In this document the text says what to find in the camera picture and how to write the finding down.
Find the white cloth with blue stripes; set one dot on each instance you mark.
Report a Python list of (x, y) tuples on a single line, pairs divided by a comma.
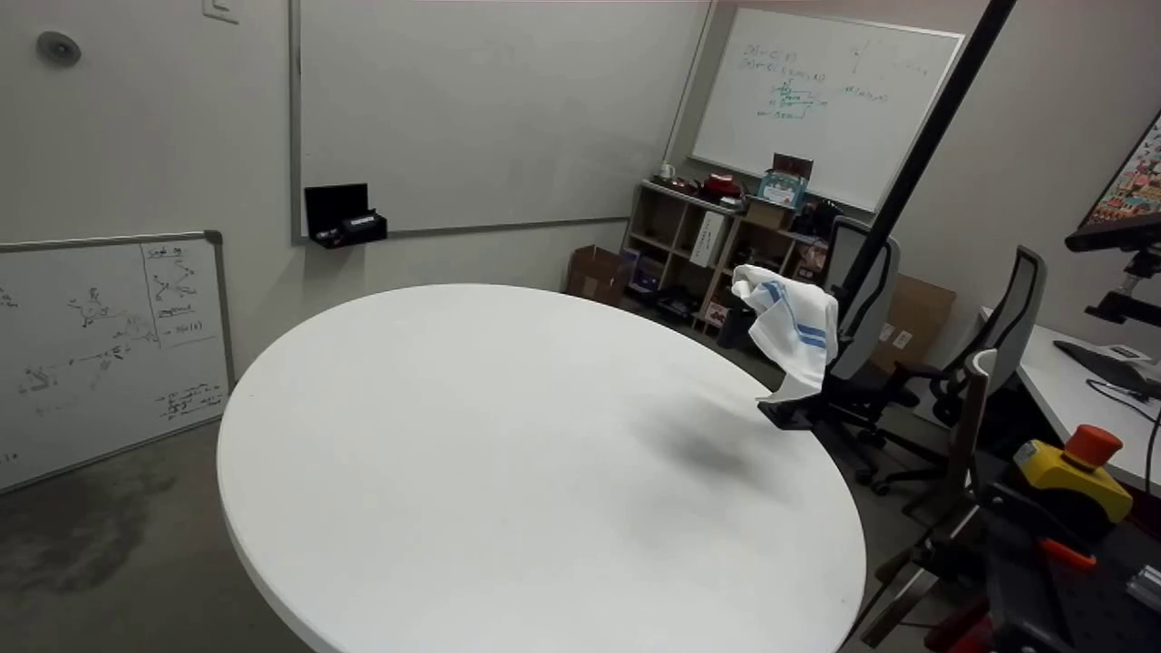
[(801, 328)]

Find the black clamp-on stand with arm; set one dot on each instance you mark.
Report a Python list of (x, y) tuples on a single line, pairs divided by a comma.
[(919, 158)]

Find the metal tripod stand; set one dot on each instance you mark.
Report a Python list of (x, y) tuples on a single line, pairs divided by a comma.
[(976, 413)]

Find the brown cardboard box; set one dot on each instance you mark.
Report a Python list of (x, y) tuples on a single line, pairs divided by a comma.
[(595, 274)]

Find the wooden cubby shelf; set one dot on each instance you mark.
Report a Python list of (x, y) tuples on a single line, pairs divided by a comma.
[(675, 235)]

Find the red object on shelf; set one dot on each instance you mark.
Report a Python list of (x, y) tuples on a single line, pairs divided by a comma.
[(723, 187)]

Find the teal box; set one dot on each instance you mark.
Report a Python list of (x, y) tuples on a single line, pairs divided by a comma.
[(783, 190)]

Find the black whiteboard eraser tray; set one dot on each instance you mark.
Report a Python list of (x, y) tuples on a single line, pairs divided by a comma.
[(342, 219)]

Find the grey mesh office chair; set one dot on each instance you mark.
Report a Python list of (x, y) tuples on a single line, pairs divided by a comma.
[(1020, 309), (873, 339)]

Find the leaning whiteboard with sketches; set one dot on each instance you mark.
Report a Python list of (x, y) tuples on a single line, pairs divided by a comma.
[(97, 349)]

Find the white desk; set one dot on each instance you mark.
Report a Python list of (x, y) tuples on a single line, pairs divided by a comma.
[(1075, 392)]

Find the yellow emergency stop red button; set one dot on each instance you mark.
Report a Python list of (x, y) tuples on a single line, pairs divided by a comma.
[(1071, 475)]

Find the black keyboard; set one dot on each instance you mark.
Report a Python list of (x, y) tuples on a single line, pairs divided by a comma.
[(1110, 366)]

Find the black computer monitor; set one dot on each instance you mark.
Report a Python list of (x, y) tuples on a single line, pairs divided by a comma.
[(1131, 193)]

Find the black perforated breadboard plate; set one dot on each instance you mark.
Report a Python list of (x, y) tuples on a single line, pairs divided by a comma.
[(1091, 599)]

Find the large blank wall whiteboard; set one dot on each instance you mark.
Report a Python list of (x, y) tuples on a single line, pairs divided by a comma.
[(484, 109)]

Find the wall whiteboard with green writing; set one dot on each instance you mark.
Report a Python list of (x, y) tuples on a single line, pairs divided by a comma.
[(847, 109)]

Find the round grey wall sensor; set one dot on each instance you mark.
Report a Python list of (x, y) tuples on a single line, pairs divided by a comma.
[(61, 48)]

